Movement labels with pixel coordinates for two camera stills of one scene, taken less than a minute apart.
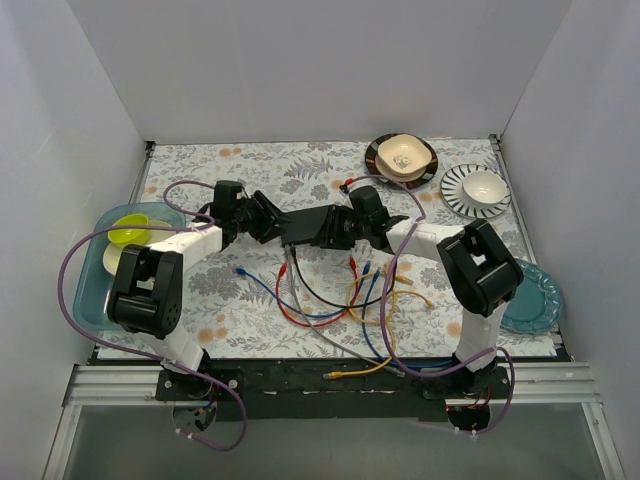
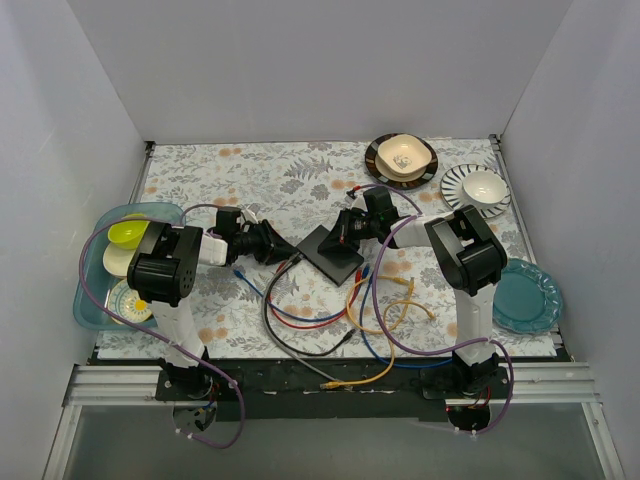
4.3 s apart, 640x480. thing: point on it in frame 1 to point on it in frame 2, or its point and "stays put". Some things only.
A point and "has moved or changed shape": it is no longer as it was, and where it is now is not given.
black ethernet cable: x=342 y=305 to x=343 y=341
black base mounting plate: x=334 y=390 stays put
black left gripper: x=263 y=216 to x=267 y=240
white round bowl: x=483 y=189 stays put
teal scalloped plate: x=535 y=305 stays put
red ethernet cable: x=337 y=318 has moved or changed shape
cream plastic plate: x=113 y=252 stays put
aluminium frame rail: x=552 y=384 stays put
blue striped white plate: x=451 y=191 stays put
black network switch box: x=306 y=225 to x=335 y=260
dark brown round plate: x=372 y=153 stays put
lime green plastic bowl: x=130 y=236 stays put
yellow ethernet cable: x=399 y=278 has moved or changed shape
